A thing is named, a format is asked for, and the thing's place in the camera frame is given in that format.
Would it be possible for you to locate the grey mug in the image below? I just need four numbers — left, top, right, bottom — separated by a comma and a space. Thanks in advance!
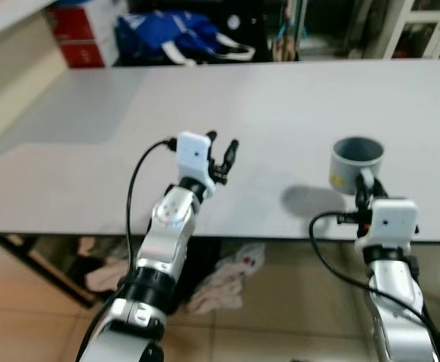
329, 135, 386, 198

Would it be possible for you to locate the red and white box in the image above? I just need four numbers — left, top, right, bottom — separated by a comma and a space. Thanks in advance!
44, 2, 120, 71

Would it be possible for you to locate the white glass-door cabinet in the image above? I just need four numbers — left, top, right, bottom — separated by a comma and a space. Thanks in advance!
366, 0, 440, 60

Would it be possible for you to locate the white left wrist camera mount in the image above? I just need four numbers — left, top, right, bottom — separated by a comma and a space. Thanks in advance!
175, 131, 217, 199

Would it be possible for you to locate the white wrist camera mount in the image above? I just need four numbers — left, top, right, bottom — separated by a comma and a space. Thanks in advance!
175, 131, 217, 199
355, 198, 421, 255

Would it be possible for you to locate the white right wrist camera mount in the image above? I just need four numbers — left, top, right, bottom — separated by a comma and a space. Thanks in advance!
355, 198, 421, 255

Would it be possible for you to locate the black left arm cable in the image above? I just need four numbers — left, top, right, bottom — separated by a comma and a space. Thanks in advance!
125, 137, 180, 291

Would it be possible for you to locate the blue bag with white straps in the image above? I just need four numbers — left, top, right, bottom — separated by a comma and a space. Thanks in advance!
113, 10, 257, 68

